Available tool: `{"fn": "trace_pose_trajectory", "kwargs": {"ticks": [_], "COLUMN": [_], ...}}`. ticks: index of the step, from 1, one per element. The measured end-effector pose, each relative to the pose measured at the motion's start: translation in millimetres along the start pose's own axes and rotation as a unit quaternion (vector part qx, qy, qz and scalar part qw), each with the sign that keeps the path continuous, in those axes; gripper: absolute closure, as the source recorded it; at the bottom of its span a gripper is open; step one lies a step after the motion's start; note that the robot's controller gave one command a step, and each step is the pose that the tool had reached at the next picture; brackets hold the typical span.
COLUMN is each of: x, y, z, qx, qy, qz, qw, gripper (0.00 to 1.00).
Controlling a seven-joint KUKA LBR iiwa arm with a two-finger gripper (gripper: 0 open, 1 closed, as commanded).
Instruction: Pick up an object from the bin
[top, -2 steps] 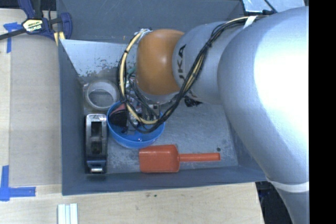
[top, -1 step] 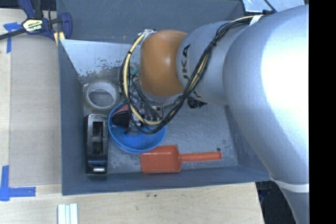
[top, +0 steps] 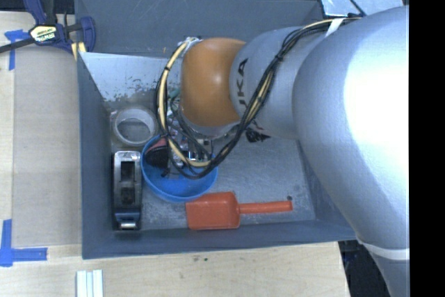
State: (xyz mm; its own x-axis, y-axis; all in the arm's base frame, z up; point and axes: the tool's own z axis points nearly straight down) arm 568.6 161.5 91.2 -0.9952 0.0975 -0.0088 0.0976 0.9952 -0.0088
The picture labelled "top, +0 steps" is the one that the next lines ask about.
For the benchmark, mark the black and red object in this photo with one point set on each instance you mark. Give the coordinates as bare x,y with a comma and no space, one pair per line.
155,153

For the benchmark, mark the blue plastic bowl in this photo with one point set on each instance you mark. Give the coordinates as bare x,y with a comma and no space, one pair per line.
180,188

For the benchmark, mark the clear tape roll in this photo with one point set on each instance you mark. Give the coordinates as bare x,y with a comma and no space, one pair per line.
151,121

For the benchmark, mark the orange plastic scoop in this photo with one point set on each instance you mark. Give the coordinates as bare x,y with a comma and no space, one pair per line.
212,210

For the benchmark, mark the black and silver tape dispenser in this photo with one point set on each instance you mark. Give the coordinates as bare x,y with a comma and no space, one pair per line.
127,184

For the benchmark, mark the pale wood flat board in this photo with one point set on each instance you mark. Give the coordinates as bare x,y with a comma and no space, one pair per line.
45,149

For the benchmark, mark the grey metal bin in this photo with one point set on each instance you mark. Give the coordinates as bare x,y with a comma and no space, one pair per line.
121,21

